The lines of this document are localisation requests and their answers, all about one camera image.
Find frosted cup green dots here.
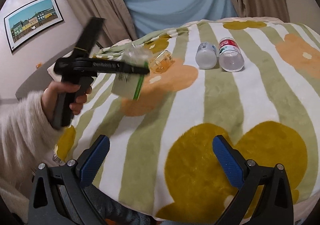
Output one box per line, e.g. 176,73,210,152
112,44,152,100

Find white fluffy sleeve forearm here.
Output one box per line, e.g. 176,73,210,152
1,91,62,224

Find small amber glass cup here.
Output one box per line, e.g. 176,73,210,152
149,49,173,74

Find left hand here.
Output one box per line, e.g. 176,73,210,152
41,81,92,124

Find grey headboard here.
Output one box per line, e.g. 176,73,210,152
15,45,74,100

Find framed houses picture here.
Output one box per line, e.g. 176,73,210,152
4,0,64,52

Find white frosted bottle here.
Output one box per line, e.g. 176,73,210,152
195,42,217,70

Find striped floral blanket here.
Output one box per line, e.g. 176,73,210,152
58,21,319,223

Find light blue sheet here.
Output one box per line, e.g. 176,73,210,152
124,0,237,38

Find red label water bottle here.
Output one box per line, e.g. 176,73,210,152
218,38,245,72

